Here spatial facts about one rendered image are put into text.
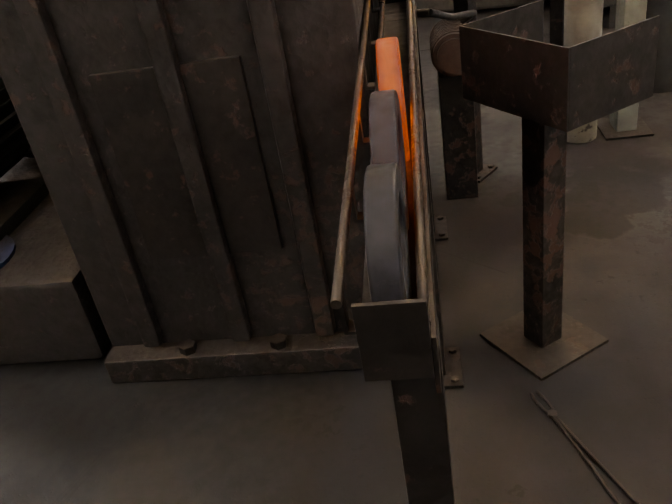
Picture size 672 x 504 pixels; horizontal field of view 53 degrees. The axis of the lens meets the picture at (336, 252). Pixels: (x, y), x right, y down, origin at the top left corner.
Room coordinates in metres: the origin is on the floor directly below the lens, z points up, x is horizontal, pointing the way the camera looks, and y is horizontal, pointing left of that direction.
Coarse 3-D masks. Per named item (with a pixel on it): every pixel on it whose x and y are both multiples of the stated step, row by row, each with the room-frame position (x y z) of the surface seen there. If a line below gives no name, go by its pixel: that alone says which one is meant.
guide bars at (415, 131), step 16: (416, 96) 1.09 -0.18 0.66; (416, 112) 1.03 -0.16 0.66; (416, 128) 0.97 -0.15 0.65; (416, 144) 0.92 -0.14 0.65; (416, 160) 0.88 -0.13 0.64; (416, 176) 0.83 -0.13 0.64; (416, 192) 0.80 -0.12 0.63; (416, 208) 0.76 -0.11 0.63; (416, 224) 0.73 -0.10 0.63; (416, 240) 0.69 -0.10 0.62; (416, 256) 0.67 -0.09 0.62; (416, 272) 0.64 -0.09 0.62
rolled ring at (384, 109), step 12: (372, 96) 0.81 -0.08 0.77; (384, 96) 0.81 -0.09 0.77; (396, 96) 0.83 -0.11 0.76; (372, 108) 0.79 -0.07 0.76; (384, 108) 0.78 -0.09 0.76; (396, 108) 0.80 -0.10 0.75; (372, 120) 0.77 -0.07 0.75; (384, 120) 0.76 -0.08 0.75; (396, 120) 0.77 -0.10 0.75; (372, 132) 0.76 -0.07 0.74; (384, 132) 0.75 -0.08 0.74; (396, 132) 0.75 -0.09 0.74; (372, 144) 0.75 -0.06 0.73; (384, 144) 0.74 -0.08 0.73; (396, 144) 0.74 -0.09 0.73; (372, 156) 0.74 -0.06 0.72; (384, 156) 0.74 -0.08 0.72; (396, 156) 0.73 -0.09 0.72; (408, 204) 0.84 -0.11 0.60; (408, 216) 0.81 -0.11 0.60; (408, 228) 0.77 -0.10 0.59
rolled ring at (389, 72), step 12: (384, 48) 0.97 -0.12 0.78; (396, 48) 0.96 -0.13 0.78; (384, 60) 0.95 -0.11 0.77; (396, 60) 0.94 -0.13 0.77; (384, 72) 0.93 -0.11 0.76; (396, 72) 0.93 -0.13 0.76; (384, 84) 0.92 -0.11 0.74; (396, 84) 0.92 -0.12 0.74; (408, 144) 0.95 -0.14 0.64; (408, 156) 0.93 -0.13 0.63
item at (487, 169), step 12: (456, 0) 2.09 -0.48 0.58; (468, 0) 2.07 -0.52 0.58; (552, 0) 2.55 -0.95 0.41; (456, 12) 2.09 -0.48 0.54; (552, 12) 2.55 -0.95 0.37; (552, 24) 2.55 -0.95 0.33; (552, 36) 2.55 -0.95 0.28; (480, 108) 2.10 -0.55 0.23; (480, 120) 2.09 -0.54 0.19; (480, 132) 2.09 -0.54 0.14; (480, 144) 2.09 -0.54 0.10; (480, 156) 2.09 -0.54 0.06; (480, 168) 2.08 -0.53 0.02; (492, 168) 2.09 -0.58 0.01; (480, 180) 2.02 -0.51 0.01
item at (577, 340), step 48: (480, 48) 1.20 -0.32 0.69; (528, 48) 1.09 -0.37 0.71; (576, 48) 1.02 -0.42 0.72; (624, 48) 1.06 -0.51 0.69; (480, 96) 1.20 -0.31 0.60; (528, 96) 1.09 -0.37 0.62; (576, 96) 1.02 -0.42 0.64; (624, 96) 1.07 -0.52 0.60; (528, 144) 1.19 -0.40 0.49; (528, 192) 1.19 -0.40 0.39; (528, 240) 1.19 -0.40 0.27; (528, 288) 1.19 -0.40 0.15; (480, 336) 1.24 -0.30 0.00; (528, 336) 1.19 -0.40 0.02; (576, 336) 1.17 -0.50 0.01
